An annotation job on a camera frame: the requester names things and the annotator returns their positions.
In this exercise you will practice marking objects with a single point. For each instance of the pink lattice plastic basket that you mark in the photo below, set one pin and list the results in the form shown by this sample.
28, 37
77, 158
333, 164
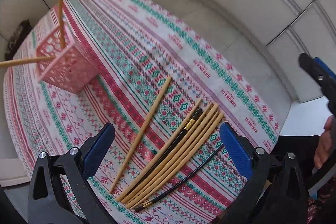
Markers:
71, 69

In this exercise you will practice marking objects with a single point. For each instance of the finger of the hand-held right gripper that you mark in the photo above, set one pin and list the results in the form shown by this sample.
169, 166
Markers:
313, 71

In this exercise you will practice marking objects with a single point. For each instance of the black chopstick with gold band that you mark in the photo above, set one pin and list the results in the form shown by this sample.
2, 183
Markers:
183, 179
183, 130

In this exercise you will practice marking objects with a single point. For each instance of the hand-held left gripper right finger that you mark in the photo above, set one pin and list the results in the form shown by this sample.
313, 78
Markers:
236, 150

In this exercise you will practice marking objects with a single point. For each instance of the dark trash bin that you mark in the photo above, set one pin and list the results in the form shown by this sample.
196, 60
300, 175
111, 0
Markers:
18, 37

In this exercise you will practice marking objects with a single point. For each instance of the person's right hand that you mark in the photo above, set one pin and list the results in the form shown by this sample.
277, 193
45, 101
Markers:
324, 142

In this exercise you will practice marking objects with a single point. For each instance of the patterned red green tablecloth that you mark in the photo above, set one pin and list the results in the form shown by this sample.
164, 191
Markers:
131, 43

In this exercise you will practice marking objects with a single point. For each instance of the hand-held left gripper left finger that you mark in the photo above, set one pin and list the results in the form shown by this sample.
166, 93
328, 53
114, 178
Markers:
98, 150

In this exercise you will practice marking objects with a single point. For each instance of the row of wooden chopsticks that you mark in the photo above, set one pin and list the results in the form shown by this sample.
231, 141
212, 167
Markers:
204, 123

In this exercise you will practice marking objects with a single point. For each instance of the person's floral clothing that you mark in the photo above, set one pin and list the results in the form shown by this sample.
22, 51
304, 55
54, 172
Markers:
324, 203

